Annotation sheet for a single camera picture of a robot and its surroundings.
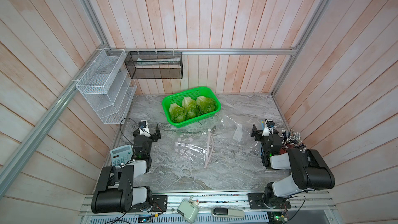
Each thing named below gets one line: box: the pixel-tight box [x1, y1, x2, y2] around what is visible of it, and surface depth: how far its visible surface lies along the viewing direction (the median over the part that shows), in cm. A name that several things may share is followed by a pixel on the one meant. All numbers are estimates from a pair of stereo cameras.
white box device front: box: [177, 196, 199, 224], surface depth 70 cm
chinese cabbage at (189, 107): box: [181, 96, 197, 119], surface depth 103 cm
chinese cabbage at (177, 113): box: [168, 103, 186, 123], surface depth 99 cm
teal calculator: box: [109, 144, 133, 167], surface depth 88 cm
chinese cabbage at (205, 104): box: [195, 95, 217, 115], surface depth 103 cm
